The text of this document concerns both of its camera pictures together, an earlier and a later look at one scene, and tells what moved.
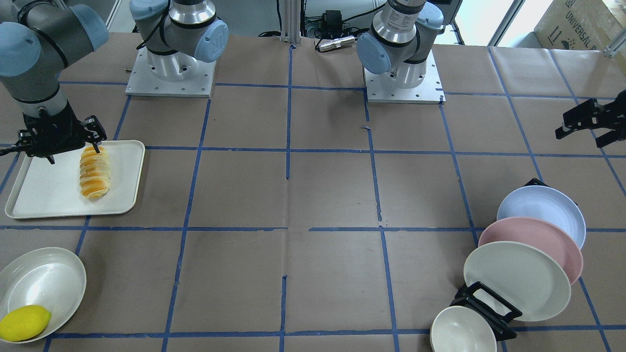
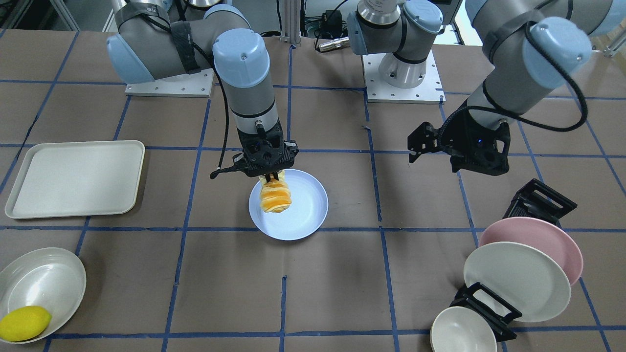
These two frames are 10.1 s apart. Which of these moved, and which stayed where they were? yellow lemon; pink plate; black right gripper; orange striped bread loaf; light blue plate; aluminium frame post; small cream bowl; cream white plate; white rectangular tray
Moved: light blue plate; orange striped bread loaf; black right gripper
Stayed: cream white plate; white rectangular tray; small cream bowl; aluminium frame post; yellow lemon; pink plate
